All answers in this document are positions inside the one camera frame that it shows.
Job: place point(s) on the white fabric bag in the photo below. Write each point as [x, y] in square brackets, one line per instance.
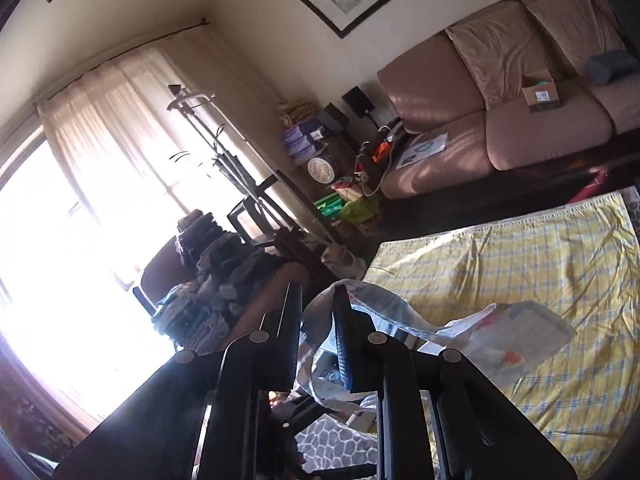
[500, 340]

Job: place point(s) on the yellow plaid tablecloth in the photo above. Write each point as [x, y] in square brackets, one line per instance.
[550, 260]

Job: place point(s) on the green bag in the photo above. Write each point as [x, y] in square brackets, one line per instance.
[350, 208]

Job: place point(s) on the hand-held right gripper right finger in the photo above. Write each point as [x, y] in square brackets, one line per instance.
[345, 350]

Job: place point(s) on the dark wooden chair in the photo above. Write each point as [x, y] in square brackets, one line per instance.
[290, 245]

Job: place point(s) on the white round container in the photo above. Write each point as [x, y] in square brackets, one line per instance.
[342, 260]

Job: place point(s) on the purple boxes stack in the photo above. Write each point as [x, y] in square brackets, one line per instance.
[302, 142]

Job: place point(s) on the small cardboard box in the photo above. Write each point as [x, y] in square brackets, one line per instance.
[542, 92]

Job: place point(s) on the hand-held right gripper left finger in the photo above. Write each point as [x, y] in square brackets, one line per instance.
[287, 350]

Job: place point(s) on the cream curtain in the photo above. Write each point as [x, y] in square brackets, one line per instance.
[125, 125]

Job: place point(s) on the straw bundle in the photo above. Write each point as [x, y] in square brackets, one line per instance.
[295, 111]

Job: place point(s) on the curtain rod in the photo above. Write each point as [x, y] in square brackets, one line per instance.
[125, 50]

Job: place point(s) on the pile of folded clothes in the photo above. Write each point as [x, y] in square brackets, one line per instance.
[215, 270]

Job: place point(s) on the grey cushion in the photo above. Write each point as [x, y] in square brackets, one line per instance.
[607, 67]

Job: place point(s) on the paper sheet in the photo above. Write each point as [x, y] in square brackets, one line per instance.
[422, 150]

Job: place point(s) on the grey patterned blanket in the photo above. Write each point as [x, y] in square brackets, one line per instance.
[330, 440]

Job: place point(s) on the black speaker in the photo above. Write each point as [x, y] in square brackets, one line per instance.
[357, 101]
[334, 117]

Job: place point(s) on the brown sofa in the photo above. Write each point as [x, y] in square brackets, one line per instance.
[540, 130]

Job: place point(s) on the round tin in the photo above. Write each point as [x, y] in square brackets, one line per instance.
[321, 170]

